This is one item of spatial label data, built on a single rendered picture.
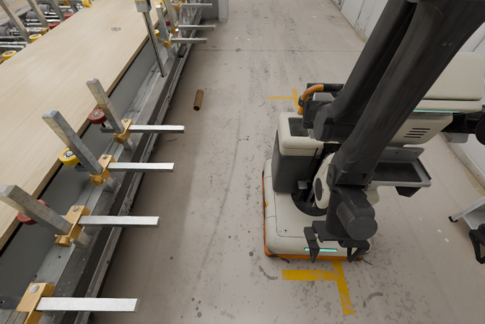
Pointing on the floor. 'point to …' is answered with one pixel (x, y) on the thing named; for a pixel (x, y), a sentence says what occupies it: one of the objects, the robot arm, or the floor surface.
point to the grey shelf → (472, 214)
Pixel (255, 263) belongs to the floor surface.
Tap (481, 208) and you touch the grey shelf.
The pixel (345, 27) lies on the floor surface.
